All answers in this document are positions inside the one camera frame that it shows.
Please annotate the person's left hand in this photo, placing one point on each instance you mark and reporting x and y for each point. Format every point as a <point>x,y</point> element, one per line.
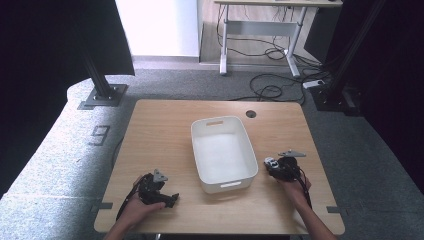
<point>136,211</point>

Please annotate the dark curtain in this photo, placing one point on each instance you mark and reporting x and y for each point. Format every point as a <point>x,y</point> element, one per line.
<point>400,83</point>
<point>40,66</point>

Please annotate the grey tape piece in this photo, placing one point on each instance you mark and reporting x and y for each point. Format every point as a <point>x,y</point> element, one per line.
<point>101,205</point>
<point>333,209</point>

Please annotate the person's right hand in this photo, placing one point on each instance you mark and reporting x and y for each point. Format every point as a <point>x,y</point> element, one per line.
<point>295,191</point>

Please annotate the white plastic basket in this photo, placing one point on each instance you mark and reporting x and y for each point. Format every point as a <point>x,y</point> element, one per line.
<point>223,156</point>

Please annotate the black metal stand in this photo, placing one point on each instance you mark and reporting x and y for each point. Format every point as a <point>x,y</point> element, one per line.
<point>100,83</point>
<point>340,86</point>

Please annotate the dark round table grommet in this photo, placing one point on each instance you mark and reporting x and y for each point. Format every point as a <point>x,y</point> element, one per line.
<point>251,114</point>

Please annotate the white-framed background desk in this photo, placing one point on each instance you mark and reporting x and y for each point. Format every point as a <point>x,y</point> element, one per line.
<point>260,28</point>

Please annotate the white power strip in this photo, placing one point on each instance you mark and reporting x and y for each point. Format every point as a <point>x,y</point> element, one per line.
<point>313,83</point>

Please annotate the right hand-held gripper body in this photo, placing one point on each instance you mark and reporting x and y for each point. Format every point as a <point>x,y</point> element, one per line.
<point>288,168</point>

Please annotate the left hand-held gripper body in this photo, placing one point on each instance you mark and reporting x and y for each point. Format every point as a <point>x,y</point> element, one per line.
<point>150,190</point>

